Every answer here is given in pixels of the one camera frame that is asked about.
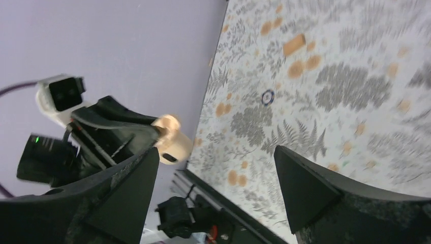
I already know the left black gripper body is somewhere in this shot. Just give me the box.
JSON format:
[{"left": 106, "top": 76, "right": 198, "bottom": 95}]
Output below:
[{"left": 68, "top": 114, "right": 135, "bottom": 175}]

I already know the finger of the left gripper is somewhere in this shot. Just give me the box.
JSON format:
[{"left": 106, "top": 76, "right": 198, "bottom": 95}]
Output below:
[{"left": 71, "top": 96, "right": 160, "bottom": 154}]

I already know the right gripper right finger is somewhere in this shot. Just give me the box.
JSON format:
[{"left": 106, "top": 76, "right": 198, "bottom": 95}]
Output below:
[{"left": 273, "top": 145, "right": 430, "bottom": 243}]

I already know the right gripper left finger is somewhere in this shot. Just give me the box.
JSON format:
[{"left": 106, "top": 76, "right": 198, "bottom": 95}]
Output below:
[{"left": 1, "top": 147, "right": 159, "bottom": 243}]

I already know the beige earbud charging case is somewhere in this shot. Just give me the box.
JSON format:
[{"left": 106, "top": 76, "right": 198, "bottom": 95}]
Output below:
[{"left": 151, "top": 114, "right": 193, "bottom": 165}]

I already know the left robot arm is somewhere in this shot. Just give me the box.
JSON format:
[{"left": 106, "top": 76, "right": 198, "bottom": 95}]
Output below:
[{"left": 16, "top": 96, "right": 161, "bottom": 188}]

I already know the floral patterned table mat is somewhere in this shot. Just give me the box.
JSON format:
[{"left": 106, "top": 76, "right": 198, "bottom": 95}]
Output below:
[{"left": 187, "top": 1, "right": 430, "bottom": 243}]

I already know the small cork cylinder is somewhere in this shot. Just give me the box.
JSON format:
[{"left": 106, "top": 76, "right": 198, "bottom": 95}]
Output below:
[{"left": 283, "top": 34, "right": 306, "bottom": 56}]

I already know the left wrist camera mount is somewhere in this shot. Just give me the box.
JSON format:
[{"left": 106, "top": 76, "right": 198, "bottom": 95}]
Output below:
[{"left": 36, "top": 74, "right": 91, "bottom": 128}]

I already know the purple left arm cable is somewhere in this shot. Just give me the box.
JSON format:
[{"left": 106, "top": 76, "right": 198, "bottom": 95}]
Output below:
[{"left": 0, "top": 80, "right": 39, "bottom": 98}]

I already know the small black ring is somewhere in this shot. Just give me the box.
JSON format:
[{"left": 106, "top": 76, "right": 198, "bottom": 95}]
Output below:
[{"left": 261, "top": 89, "right": 275, "bottom": 107}]

